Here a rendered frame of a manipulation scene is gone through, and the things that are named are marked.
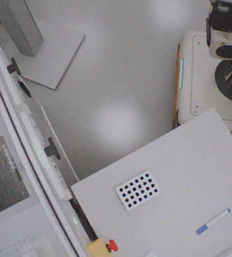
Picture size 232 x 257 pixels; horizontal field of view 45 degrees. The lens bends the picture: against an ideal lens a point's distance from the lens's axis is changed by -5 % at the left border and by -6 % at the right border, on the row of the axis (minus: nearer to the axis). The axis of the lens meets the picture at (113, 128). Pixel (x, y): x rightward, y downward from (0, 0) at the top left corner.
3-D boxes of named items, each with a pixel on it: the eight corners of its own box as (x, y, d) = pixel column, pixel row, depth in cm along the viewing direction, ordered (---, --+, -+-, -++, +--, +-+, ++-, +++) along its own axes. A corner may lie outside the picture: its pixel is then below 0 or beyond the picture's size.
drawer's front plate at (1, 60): (3, 51, 105) (-8, 36, 94) (31, 114, 98) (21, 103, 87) (-1, 53, 104) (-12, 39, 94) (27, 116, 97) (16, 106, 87)
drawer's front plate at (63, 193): (34, 120, 97) (24, 110, 86) (72, 197, 90) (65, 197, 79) (29, 122, 97) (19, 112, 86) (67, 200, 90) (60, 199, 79)
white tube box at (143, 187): (148, 170, 97) (148, 169, 94) (160, 192, 95) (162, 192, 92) (115, 189, 96) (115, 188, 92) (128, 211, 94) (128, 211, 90)
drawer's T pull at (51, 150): (51, 136, 87) (50, 136, 86) (62, 158, 85) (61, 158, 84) (41, 142, 87) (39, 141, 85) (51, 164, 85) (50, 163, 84)
